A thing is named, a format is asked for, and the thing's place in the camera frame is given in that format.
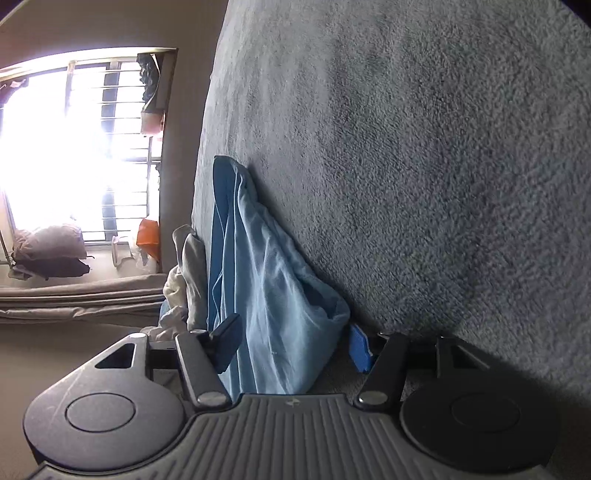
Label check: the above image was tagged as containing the grey fleece blanket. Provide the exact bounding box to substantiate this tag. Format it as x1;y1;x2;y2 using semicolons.
191;0;591;480

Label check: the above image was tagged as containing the dark cloth bundle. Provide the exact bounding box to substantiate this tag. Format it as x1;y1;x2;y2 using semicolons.
11;256;90;280

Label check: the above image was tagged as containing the white garment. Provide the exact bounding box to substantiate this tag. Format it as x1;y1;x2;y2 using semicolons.
141;265;190;340

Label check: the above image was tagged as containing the metal window grille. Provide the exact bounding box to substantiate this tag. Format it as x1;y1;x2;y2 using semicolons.
0;60;162;245

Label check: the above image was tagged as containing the pale cloth bundle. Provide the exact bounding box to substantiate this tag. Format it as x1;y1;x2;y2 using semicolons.
11;224;88;261

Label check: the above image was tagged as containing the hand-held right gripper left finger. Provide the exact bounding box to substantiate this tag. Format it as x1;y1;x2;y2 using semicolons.
95;313;243;411

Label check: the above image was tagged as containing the dark clothes pile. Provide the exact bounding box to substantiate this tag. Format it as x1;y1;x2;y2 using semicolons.
136;52;162;107

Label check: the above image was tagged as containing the orange bag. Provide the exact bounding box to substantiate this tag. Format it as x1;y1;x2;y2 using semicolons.
135;218;160;264

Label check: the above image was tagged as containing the light blue t-shirt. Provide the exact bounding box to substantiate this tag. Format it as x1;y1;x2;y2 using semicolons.
207;155;352;402

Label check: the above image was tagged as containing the grey sweatshirt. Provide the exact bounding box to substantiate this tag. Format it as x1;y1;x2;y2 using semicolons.
172;224;208;330

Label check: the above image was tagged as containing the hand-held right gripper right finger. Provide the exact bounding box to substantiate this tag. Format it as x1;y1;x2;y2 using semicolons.
348;323;497;411

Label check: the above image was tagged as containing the cardboard box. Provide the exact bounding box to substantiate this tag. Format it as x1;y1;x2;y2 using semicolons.
140;46;178;137

